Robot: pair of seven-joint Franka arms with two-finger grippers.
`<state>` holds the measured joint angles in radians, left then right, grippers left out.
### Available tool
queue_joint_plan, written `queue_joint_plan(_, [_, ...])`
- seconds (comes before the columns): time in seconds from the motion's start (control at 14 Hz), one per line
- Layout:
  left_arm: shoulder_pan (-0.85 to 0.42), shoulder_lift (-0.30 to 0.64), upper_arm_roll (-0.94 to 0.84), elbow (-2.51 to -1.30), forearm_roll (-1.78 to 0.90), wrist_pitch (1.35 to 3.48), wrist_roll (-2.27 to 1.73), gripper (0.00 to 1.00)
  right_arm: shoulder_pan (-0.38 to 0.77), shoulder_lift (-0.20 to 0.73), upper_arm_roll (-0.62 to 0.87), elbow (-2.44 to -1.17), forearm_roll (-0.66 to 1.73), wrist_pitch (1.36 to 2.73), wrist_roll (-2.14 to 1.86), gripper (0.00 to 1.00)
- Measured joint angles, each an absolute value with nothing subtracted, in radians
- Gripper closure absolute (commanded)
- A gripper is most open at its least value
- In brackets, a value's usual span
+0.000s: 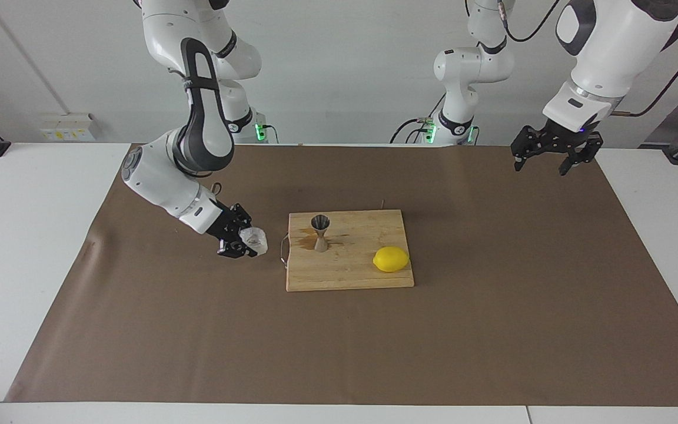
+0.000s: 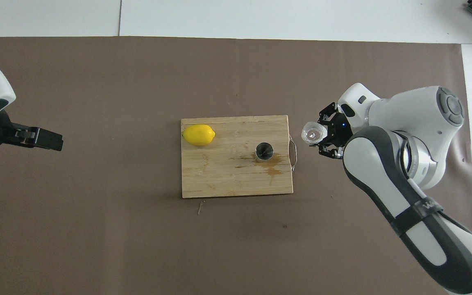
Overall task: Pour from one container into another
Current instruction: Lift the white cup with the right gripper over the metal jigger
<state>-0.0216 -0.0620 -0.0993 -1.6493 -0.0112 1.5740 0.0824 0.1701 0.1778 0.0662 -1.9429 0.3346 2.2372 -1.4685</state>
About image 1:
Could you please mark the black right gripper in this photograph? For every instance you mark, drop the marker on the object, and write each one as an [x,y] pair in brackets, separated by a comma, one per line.
[222,222]

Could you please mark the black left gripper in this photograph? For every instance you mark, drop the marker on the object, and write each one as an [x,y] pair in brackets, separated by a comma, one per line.
[562,138]

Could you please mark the steel double jigger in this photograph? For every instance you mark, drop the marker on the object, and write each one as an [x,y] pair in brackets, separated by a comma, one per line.
[321,241]

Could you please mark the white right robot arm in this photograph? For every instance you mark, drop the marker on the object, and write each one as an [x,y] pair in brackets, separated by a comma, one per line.
[156,182]

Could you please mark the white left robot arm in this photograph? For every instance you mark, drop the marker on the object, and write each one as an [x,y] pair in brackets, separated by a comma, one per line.
[610,53]

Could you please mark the brown paper table mat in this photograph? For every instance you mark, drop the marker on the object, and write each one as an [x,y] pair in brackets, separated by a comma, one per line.
[198,341]

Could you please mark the wooden cutting board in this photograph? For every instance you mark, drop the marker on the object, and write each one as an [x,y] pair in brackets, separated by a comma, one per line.
[351,265]

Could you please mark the yellow lemon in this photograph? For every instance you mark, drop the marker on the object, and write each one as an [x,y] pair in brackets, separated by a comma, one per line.
[391,259]

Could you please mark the white wall socket strip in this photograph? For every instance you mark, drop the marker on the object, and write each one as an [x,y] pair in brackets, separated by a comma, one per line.
[65,129]

